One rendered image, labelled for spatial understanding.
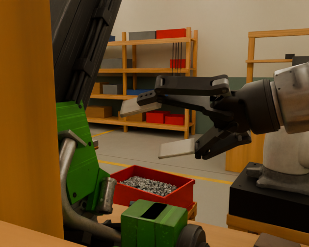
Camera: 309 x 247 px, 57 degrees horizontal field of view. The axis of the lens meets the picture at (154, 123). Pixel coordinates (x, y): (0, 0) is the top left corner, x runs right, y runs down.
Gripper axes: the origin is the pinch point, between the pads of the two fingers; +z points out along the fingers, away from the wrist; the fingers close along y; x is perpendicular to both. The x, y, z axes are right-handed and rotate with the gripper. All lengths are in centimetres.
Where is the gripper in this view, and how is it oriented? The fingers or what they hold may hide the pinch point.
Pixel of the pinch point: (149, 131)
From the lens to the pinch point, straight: 48.5
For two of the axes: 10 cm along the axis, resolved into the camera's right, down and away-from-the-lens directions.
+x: -1.2, 7.9, -6.0
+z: -8.8, 2.0, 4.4
